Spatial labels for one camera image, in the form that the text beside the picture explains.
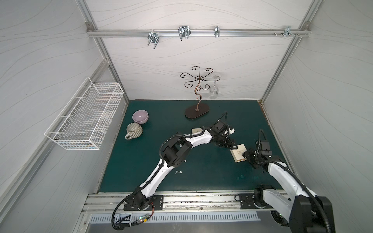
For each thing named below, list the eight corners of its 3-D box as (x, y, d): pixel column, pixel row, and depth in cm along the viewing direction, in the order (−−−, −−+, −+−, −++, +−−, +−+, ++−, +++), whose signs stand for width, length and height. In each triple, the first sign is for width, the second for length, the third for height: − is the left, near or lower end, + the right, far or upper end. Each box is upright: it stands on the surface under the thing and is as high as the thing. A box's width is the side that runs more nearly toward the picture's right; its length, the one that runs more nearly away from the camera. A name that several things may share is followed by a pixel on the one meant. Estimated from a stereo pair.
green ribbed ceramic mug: (125, 141, 97) (122, 136, 93) (130, 127, 105) (127, 122, 101) (139, 141, 97) (137, 137, 93) (143, 127, 105) (141, 122, 101)
